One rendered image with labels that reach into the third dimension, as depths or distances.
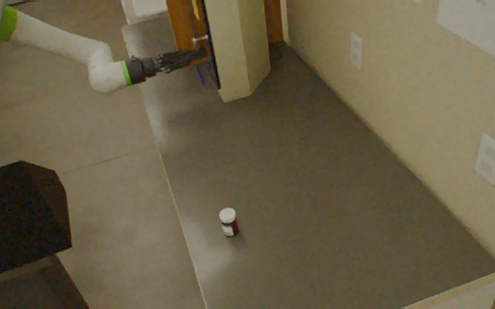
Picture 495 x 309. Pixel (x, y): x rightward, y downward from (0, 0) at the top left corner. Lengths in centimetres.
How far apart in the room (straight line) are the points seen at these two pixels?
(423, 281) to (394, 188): 32
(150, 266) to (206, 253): 128
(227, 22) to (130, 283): 145
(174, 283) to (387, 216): 138
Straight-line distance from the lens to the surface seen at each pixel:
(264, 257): 127
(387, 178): 147
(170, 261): 255
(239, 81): 183
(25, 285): 166
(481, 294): 134
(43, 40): 176
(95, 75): 174
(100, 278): 263
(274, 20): 220
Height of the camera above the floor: 194
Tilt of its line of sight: 40 degrees down
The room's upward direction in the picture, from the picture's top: 10 degrees counter-clockwise
